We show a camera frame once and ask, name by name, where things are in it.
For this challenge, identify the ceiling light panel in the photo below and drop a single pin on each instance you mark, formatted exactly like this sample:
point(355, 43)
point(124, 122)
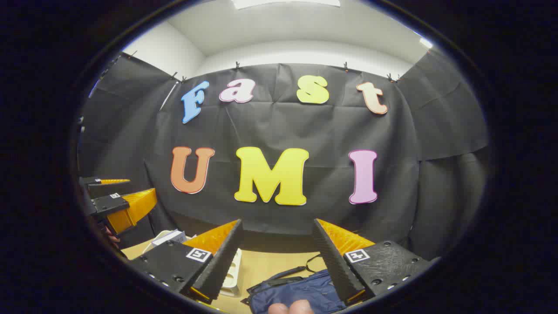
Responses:
point(285, 3)

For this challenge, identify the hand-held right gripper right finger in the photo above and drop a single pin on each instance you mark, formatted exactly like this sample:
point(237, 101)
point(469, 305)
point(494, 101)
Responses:
point(333, 261)

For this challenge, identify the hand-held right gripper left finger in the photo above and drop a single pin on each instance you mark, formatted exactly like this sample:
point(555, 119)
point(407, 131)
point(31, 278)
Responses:
point(218, 266)

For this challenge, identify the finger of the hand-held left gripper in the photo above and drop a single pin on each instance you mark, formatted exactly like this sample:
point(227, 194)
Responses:
point(93, 180)
point(109, 204)

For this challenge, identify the blue schoolbag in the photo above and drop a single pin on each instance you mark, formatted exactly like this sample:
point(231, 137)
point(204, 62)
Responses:
point(301, 290)

